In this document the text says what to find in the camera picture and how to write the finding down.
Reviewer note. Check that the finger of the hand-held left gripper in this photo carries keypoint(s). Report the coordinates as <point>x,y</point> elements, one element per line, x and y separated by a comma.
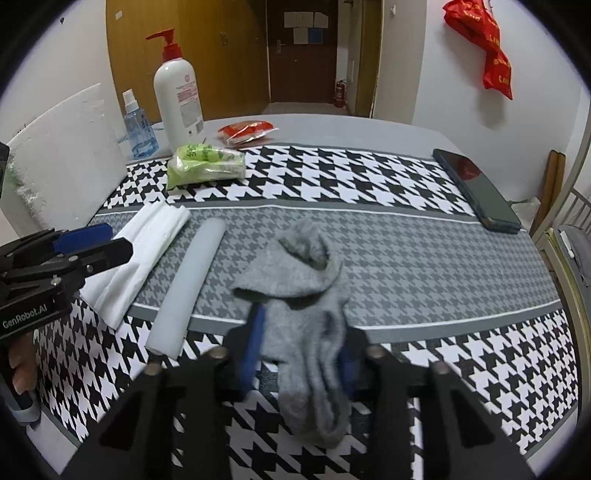
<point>85,233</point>
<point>108,254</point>

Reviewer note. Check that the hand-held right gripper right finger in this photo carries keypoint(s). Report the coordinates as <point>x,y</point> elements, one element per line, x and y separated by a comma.
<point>347,369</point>

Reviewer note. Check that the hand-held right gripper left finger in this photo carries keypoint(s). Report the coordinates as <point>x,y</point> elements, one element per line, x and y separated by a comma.
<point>251,346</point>

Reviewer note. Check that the white tissue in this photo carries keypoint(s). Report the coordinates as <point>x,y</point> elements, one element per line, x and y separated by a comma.
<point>138,249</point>

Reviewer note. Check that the grey sock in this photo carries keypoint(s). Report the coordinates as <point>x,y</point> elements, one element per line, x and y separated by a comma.
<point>304,295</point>

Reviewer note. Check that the white foam box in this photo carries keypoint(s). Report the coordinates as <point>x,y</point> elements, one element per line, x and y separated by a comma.
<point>64,161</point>

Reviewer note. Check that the white foam tube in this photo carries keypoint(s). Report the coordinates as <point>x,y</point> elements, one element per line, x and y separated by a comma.
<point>189,286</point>

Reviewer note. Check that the person's left hand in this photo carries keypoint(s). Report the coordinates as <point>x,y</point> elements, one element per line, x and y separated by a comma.
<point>23,369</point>

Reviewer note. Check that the blue spray bottle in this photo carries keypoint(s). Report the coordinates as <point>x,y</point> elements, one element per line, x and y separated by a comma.
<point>138,134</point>

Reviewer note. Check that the houndstooth table cloth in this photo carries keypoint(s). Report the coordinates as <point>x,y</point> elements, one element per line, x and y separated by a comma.
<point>392,258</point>

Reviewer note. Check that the green snack packet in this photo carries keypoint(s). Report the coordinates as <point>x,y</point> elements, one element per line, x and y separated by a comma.
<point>203,161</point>

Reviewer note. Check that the white lotion pump bottle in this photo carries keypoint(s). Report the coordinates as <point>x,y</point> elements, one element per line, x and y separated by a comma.
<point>178,101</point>

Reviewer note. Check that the red snack packet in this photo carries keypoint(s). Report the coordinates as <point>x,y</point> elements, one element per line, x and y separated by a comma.
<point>244,131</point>

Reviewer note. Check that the wooden wardrobe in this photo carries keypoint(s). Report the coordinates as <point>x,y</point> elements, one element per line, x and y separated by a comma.
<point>221,69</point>

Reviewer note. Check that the black smartphone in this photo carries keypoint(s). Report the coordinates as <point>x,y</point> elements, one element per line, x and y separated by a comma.
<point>480,189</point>

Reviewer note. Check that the grey bedding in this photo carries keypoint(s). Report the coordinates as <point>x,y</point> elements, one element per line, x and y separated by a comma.
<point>579,251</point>

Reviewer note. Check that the dark brown door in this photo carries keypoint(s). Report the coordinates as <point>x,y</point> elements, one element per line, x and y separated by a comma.
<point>300,69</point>

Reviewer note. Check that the red fire extinguisher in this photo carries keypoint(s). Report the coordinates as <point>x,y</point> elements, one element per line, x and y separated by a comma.
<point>340,94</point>

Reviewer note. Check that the wooden board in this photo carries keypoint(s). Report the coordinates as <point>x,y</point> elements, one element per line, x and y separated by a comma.
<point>556,184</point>

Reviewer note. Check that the metal bunk bed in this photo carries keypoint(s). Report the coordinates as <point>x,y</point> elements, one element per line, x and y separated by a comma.
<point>569,196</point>

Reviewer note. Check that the white paper notice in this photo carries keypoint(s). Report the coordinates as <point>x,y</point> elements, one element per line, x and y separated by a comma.
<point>300,36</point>
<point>307,20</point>
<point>320,19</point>
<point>292,19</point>

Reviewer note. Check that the blue paper notice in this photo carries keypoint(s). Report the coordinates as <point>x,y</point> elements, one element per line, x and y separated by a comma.
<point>315,36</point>

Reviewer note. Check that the light wooden side door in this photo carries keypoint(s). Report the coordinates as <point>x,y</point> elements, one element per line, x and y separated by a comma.
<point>364,60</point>

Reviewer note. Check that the red plastic bag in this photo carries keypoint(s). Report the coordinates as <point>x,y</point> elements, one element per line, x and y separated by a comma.
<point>496,64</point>

